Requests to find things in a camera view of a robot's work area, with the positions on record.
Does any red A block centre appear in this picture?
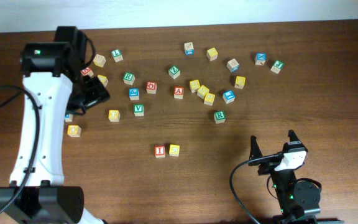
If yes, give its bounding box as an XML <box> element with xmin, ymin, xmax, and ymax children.
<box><xmin>173</xmin><ymin>86</ymin><xmax>184</xmax><ymax>99</ymax></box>

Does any green R block right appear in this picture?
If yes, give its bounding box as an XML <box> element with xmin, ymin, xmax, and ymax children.
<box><xmin>214</xmin><ymin>111</ymin><xmax>226</xmax><ymax>124</ymax></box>

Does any yellow block cluster left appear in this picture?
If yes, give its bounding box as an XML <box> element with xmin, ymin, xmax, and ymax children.
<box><xmin>190</xmin><ymin>80</ymin><xmax>201</xmax><ymax>93</ymax></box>

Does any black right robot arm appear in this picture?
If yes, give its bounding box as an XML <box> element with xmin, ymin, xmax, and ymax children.
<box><xmin>249</xmin><ymin>130</ymin><xmax>322</xmax><ymax>223</ymax></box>

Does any blue block centre left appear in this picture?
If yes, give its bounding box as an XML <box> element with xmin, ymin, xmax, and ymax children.
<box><xmin>129</xmin><ymin>88</ymin><xmax>140</xmax><ymax>101</ymax></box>

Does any yellow block cluster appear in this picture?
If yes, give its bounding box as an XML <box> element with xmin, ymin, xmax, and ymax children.
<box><xmin>204</xmin><ymin>93</ymin><xmax>216</xmax><ymax>106</ymax></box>
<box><xmin>197</xmin><ymin>85</ymin><xmax>209</xmax><ymax>99</ymax></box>
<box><xmin>190</xmin><ymin>80</ymin><xmax>201</xmax><ymax>93</ymax></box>

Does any plain wooden block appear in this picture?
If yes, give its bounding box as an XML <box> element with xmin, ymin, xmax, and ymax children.
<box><xmin>93</xmin><ymin>54</ymin><xmax>106</xmax><ymax>67</ymax></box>

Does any red O block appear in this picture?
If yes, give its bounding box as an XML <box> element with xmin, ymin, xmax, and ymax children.
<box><xmin>146</xmin><ymin>82</ymin><xmax>157</xmax><ymax>94</ymax></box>

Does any yellow block upper left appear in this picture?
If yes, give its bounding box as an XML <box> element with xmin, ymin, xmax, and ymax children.
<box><xmin>97</xmin><ymin>75</ymin><xmax>108</xmax><ymax>87</ymax></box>

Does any yellow block right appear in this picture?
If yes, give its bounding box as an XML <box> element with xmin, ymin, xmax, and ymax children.
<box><xmin>234</xmin><ymin>76</ymin><xmax>246</xmax><ymax>89</ymax></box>

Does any green R block left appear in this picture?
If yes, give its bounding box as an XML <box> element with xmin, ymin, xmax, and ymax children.
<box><xmin>123</xmin><ymin>72</ymin><xmax>135</xmax><ymax>85</ymax></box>

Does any yellow block cluster middle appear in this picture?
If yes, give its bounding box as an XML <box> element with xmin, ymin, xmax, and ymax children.
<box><xmin>197</xmin><ymin>85</ymin><xmax>209</xmax><ymax>99</ymax></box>

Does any yellow O block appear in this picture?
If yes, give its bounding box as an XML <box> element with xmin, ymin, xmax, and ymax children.
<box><xmin>108</xmin><ymin>110</ymin><xmax>121</xmax><ymax>122</ymax></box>

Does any wooden block orange letter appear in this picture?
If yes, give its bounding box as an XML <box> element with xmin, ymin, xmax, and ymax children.
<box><xmin>227</xmin><ymin>58</ymin><xmax>239</xmax><ymax>72</ymax></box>

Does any green J block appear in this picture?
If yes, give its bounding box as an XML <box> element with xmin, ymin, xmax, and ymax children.
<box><xmin>270</xmin><ymin>60</ymin><xmax>285</xmax><ymax>74</ymax></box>

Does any yellow D block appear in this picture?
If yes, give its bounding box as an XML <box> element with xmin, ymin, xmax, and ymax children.
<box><xmin>67</xmin><ymin>125</ymin><xmax>81</xmax><ymax>138</ymax></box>

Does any red a block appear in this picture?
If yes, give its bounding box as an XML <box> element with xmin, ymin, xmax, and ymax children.
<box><xmin>173</xmin><ymin>86</ymin><xmax>184</xmax><ymax>99</ymax></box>
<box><xmin>81</xmin><ymin>67</ymin><xmax>94</xmax><ymax>77</ymax></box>

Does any wooden block blue side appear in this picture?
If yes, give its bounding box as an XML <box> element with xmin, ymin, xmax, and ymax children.
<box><xmin>184</xmin><ymin>42</ymin><xmax>194</xmax><ymax>55</ymax></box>

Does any green V block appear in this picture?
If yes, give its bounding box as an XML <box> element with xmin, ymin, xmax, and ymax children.
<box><xmin>134</xmin><ymin>104</ymin><xmax>144</xmax><ymax>116</ymax></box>

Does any red A block left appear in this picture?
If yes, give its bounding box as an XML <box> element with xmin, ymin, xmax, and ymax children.
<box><xmin>81</xmin><ymin>67</ymin><xmax>94</xmax><ymax>77</ymax></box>

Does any green Z block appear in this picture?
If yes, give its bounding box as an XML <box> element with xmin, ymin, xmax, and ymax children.
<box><xmin>168</xmin><ymin>66</ymin><xmax>180</xmax><ymax>79</ymax></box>

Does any red I letter block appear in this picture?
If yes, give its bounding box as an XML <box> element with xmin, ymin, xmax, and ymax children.
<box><xmin>155</xmin><ymin>146</ymin><xmax>166</xmax><ymax>158</ymax></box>

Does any blue X block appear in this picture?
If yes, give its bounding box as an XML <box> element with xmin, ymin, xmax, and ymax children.
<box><xmin>255</xmin><ymin>52</ymin><xmax>267</xmax><ymax>65</ymax></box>

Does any yellow block top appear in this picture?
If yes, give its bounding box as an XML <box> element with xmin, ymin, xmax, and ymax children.
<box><xmin>206</xmin><ymin>47</ymin><xmax>218</xmax><ymax>61</ymax></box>

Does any green r block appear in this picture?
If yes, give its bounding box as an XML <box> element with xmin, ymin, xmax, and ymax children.
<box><xmin>214</xmin><ymin>111</ymin><xmax>226</xmax><ymax>124</ymax></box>
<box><xmin>123</xmin><ymin>72</ymin><xmax>135</xmax><ymax>85</ymax></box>

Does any yellow block cluster lower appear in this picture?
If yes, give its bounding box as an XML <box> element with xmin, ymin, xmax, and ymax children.
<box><xmin>204</xmin><ymin>93</ymin><xmax>216</xmax><ymax>106</ymax></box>

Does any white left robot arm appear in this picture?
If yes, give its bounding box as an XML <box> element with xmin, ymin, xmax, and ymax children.
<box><xmin>0</xmin><ymin>26</ymin><xmax>110</xmax><ymax>223</ymax></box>

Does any green L block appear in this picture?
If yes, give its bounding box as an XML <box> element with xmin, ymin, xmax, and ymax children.
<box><xmin>111</xmin><ymin>49</ymin><xmax>123</xmax><ymax>62</ymax></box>

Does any blue E block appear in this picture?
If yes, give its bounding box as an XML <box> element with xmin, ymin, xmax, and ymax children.
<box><xmin>223</xmin><ymin>90</ymin><xmax>236</xmax><ymax>104</ymax></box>

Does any blue H block lower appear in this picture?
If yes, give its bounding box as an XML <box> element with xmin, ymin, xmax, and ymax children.
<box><xmin>65</xmin><ymin>114</ymin><xmax>73</xmax><ymax>122</ymax></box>

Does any yellow C letter block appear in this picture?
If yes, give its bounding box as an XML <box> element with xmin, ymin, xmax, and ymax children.
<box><xmin>169</xmin><ymin>144</ymin><xmax>180</xmax><ymax>157</ymax></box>

